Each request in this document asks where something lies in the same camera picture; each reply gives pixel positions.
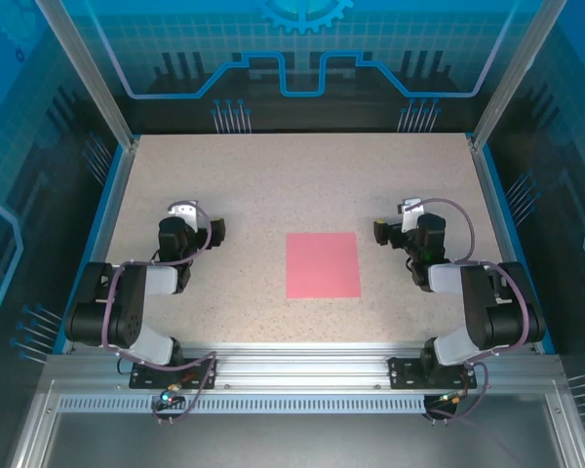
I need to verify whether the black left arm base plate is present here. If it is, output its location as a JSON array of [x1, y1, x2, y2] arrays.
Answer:
[[129, 357, 219, 391]]

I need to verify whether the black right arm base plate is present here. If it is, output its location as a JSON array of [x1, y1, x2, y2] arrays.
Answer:
[[387, 357, 479, 391]]

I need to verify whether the small connector with green light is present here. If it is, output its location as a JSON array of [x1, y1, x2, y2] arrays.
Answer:
[[159, 384, 184, 406], [436, 389, 469, 407]]

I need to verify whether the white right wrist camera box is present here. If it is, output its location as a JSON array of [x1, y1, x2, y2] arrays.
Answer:
[[396, 197, 426, 234]]

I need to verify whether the aluminium side rail blue edge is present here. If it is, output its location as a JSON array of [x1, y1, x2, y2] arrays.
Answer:
[[53, 138, 140, 356], [469, 136, 558, 356]]

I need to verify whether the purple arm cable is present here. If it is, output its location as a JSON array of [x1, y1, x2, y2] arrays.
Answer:
[[99, 199, 220, 426], [404, 197, 531, 426]]

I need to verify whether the pink cloth square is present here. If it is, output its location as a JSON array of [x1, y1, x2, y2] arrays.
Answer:
[[285, 232, 363, 299]]

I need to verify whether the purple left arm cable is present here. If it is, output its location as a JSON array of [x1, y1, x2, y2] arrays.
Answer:
[[99, 199, 220, 426]]

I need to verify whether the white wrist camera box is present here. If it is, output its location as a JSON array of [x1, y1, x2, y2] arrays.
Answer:
[[167, 202, 200, 230], [396, 197, 426, 234]]

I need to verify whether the aluminium frame post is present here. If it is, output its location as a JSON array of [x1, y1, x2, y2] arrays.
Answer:
[[34, 0, 141, 150], [470, 0, 569, 150]]

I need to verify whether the long aluminium mounting rail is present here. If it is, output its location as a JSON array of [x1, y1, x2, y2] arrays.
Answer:
[[43, 340, 566, 394]]

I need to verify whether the slotted grey cable duct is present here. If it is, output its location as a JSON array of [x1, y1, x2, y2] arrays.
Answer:
[[56, 393, 433, 415]]

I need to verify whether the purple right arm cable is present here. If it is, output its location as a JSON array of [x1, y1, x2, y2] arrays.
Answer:
[[404, 197, 531, 426]]

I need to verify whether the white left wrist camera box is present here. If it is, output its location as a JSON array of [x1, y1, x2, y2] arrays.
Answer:
[[167, 202, 200, 230]]

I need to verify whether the grey metal bench frame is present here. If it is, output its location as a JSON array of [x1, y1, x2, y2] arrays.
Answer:
[[7, 377, 585, 468]]

